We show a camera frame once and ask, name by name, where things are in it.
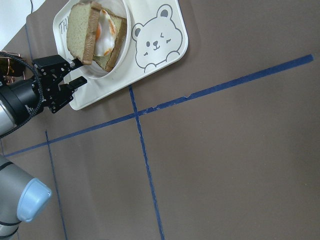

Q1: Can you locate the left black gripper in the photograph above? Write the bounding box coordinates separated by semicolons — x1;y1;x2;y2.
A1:
0;55;87;125

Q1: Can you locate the white round plate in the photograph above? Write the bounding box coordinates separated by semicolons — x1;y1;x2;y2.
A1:
58;0;132;80

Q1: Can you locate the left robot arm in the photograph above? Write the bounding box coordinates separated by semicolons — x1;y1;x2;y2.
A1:
0;52;87;240

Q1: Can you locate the cream bear tray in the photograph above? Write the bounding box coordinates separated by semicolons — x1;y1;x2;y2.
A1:
64;0;188;111

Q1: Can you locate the fried egg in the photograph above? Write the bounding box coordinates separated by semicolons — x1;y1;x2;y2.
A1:
93;9;118;57

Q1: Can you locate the copper wire bottle rack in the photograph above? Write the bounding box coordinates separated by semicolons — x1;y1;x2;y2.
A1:
0;51;27;87

